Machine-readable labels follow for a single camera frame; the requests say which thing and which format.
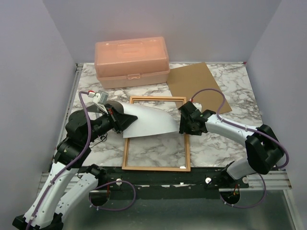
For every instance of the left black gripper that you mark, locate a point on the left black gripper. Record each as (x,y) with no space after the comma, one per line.
(120,121)

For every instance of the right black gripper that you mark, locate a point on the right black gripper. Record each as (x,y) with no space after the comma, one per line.
(183,127)

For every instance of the landscape photo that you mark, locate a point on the landscape photo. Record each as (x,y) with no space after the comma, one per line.
(151,121)

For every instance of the orange wooden picture frame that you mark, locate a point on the orange wooden picture frame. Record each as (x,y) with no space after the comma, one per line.
(185,168)

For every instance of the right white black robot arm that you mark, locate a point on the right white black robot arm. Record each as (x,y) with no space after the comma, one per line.
(262,146)

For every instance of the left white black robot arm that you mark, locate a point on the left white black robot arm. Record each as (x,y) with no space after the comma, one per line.
(53,203)

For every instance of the silver combination wrench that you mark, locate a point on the silver combination wrench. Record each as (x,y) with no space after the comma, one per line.
(103,137)

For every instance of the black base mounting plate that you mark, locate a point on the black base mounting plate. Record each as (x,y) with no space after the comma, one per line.
(119,184)

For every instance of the translucent orange plastic toolbox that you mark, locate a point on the translucent orange plastic toolbox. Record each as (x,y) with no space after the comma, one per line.
(131,62)

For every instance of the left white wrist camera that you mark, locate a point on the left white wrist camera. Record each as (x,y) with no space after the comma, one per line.
(99,98)

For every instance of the aluminium extrusion rail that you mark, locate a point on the aluminium extrusion rail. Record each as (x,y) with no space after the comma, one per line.
(274,180)

